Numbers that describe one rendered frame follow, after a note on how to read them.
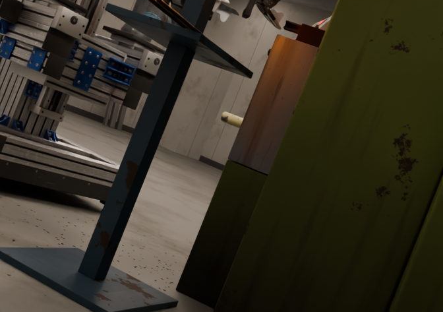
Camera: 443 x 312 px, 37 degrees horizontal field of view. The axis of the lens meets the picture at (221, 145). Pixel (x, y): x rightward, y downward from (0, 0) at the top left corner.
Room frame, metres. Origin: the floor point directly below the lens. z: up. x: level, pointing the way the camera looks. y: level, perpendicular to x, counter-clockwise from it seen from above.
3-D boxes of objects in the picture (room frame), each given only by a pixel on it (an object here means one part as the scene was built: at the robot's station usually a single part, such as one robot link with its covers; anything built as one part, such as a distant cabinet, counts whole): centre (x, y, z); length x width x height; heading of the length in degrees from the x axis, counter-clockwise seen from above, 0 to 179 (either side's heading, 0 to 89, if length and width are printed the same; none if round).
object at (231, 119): (2.76, -0.17, 0.62); 0.44 x 0.05 x 0.05; 74
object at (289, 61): (2.29, -0.36, 0.69); 0.56 x 0.38 x 0.45; 74
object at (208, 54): (1.89, 0.21, 0.74); 0.40 x 0.30 x 0.02; 157
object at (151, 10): (2.57, 0.43, 0.88); 0.11 x 0.08 x 0.11; 175
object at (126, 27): (3.11, 0.57, 0.87); 0.15 x 0.15 x 0.10
